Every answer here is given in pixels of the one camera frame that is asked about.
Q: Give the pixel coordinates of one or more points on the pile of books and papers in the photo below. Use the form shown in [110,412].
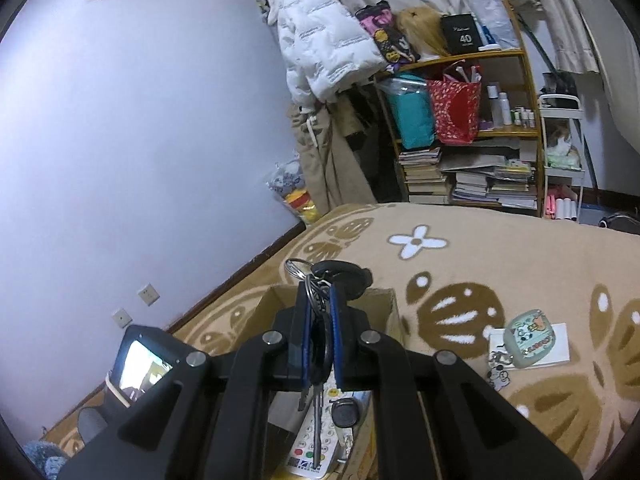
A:
[495,185]

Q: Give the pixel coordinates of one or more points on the white remote control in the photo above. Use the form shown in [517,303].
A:
[325,440]

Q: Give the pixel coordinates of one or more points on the red patterned bag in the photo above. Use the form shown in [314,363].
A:
[455,110]

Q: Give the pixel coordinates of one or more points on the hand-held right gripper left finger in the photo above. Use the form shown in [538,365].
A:
[305,350]

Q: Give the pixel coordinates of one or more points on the white trolley cart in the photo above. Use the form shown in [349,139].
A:
[562,110]

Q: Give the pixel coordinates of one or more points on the beige hanging trousers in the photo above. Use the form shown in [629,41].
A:
[330,160]

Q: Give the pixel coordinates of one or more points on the green tissue pack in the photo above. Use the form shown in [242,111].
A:
[562,161]

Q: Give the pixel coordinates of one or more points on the blue knitted cloth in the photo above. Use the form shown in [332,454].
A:
[45,460]

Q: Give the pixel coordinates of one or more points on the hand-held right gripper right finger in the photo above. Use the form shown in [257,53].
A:
[336,350]

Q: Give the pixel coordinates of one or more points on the white puffer jacket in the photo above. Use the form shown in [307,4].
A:
[320,40]

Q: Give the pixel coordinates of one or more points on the white flat box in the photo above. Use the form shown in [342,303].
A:
[560,345]

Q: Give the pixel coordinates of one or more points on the white curtain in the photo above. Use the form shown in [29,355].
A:
[575,15]

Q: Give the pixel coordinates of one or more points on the clear plastic bag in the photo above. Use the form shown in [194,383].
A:
[492,10]

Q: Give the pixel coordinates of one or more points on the white wall socket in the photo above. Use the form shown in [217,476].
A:
[148,294]
[122,318]

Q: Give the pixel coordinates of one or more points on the beige printed blanket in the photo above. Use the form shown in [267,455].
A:
[500,260]

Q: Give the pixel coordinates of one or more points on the purple printed pouch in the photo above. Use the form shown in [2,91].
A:
[385,30]

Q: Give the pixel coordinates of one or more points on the black car key fob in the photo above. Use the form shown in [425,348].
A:
[346,414]

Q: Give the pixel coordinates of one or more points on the row of small bottles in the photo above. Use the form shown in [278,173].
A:
[524,117]

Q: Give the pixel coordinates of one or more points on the clear bag of plush toys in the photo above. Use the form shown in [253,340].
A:
[295,195]

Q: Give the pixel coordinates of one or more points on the tall white bottle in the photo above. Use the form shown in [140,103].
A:
[504,110]

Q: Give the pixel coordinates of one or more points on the bunch of keys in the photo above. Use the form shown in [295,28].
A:
[350,277]

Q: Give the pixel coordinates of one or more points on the black box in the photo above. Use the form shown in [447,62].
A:
[462,35]

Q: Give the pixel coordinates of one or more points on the pink items in cart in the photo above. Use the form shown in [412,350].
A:
[562,205]

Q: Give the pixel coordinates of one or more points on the cardboard box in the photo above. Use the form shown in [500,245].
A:
[382,315]

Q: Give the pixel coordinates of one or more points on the blonde wig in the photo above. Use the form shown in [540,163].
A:
[425,30]

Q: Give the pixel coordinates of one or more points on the teal bag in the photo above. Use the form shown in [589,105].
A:
[410,115]

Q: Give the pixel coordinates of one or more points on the stack of old books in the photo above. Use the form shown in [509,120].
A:
[425,175]

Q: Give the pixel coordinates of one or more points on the wooden shelf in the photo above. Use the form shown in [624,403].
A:
[530,70]

